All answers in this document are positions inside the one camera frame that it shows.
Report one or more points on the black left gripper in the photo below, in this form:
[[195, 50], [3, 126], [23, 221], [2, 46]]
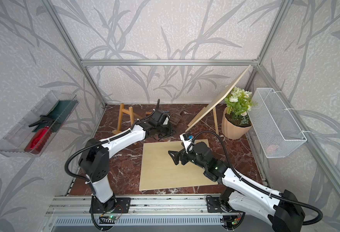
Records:
[[170, 131]]

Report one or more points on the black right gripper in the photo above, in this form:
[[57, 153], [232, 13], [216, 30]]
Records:
[[183, 154]]

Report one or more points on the light plywood board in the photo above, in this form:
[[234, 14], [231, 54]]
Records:
[[158, 170]]

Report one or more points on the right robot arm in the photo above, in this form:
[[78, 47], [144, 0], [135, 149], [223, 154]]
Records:
[[243, 194]]

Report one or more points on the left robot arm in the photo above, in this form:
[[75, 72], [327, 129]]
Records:
[[94, 161]]

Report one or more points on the brown slotted scoop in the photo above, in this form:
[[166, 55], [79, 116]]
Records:
[[176, 117]]

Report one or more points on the beige ribbed flower pot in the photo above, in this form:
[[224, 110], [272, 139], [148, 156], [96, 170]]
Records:
[[231, 131]]

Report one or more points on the green white-flowered plant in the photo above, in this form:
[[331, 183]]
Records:
[[239, 103]]

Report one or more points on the pink item in basket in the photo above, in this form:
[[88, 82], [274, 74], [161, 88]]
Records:
[[271, 149]]

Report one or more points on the green flat sheet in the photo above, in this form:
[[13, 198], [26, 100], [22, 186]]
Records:
[[56, 117]]

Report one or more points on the red spray bottle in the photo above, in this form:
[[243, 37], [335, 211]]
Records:
[[38, 141]]

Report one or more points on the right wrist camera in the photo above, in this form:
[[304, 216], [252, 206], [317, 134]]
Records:
[[188, 141]]

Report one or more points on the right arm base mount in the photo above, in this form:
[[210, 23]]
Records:
[[219, 204]]

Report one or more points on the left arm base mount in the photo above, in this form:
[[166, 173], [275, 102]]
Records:
[[116, 205]]

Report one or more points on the white wire mesh basket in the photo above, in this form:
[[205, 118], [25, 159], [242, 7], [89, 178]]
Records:
[[274, 124]]

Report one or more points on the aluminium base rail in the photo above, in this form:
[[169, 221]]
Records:
[[141, 210]]

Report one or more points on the aluminium frame rails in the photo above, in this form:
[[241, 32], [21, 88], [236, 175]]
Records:
[[322, 159]]

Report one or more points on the clear plastic wall bin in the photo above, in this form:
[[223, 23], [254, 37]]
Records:
[[31, 135]]

